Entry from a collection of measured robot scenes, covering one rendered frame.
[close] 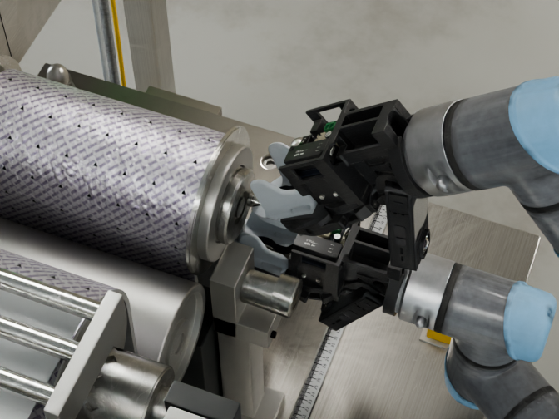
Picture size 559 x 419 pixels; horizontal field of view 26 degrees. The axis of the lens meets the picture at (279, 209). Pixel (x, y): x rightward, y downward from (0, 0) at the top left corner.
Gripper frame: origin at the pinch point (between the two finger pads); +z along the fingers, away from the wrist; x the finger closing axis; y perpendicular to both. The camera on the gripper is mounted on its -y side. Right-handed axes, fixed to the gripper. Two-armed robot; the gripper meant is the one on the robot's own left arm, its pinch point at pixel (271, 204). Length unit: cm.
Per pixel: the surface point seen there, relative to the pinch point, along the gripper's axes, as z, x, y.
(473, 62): 81, -137, -94
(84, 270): 11.1, 12.6, 8.2
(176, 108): 30.3, -23.2, -2.3
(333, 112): 101, -110, -77
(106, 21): 74, -59, -6
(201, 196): -0.9, 5.8, 8.0
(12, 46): 32.8, -14.4, 18.3
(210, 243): 1.8, 6.9, 3.2
